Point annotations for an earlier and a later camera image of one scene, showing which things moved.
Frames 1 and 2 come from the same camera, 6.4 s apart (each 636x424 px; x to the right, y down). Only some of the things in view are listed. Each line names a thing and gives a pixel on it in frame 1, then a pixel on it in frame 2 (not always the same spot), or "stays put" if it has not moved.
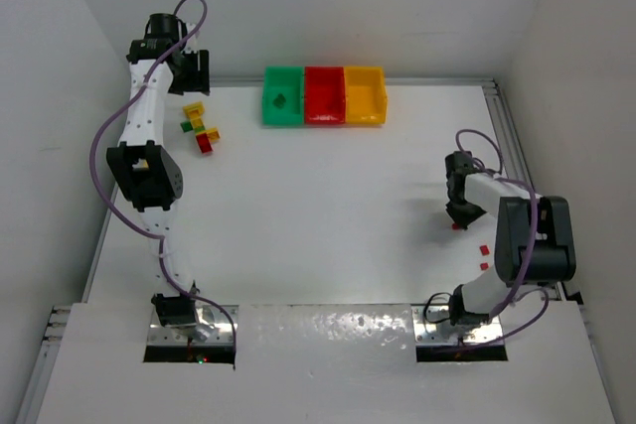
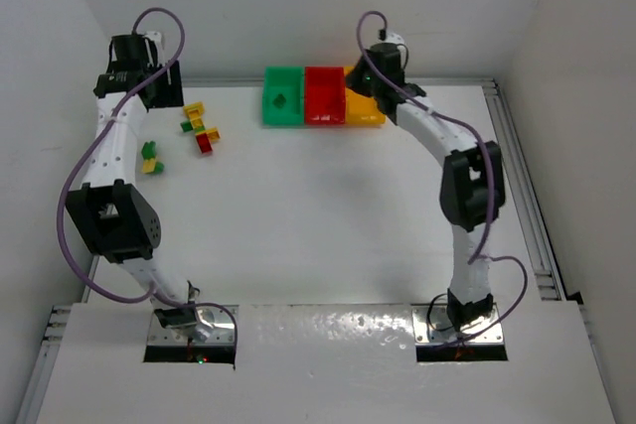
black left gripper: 197,72 -> 169,84
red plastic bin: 324,95 stays put
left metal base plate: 214,327 stays put
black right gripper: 461,212 -> 359,78
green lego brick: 279,101 stays put
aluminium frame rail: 513,158 stays put
